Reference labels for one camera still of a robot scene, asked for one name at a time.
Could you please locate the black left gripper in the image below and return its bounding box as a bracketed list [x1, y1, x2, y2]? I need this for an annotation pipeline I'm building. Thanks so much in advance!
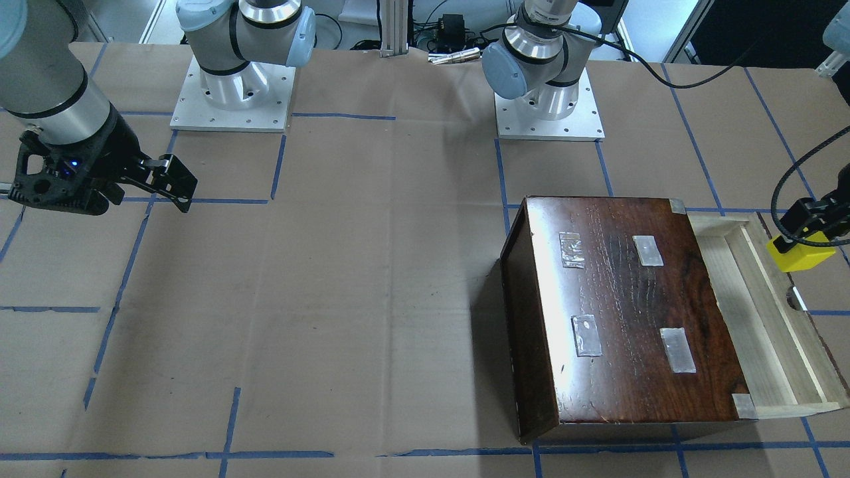
[780, 189, 849, 241]

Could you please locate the light wooden drawer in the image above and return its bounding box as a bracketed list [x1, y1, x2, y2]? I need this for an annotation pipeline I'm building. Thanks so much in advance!
[689, 212, 848, 420]

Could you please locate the yellow block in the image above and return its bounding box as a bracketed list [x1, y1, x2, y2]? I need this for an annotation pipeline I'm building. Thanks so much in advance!
[767, 235, 837, 273]

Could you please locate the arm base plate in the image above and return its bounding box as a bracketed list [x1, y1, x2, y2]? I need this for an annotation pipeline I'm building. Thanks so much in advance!
[170, 59, 297, 133]
[495, 70, 605, 141]

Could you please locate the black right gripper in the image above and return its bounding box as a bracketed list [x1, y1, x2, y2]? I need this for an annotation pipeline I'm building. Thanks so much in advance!
[8, 106, 198, 216]

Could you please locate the black power adapter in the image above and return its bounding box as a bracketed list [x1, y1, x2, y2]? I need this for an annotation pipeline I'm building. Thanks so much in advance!
[436, 13, 466, 49]

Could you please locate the grey corner tape patch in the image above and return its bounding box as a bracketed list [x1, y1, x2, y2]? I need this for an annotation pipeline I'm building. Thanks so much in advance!
[731, 393, 758, 420]
[669, 199, 688, 215]

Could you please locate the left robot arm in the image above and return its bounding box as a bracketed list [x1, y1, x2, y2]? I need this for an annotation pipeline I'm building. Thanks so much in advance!
[481, 1, 848, 256]

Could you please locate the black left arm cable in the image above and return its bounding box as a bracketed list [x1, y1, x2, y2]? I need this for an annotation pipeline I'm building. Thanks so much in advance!
[505, 23, 850, 240]

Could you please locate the aluminium frame post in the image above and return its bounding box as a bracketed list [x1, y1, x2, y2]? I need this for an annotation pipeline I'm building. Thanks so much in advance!
[377, 0, 413, 58]

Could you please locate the silver metal cylinder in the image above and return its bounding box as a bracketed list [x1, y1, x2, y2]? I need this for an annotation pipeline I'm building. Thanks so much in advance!
[428, 46, 481, 64]

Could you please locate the dark wooden drawer cabinet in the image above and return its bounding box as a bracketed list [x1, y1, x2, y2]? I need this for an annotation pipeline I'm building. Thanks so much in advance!
[499, 196, 753, 444]

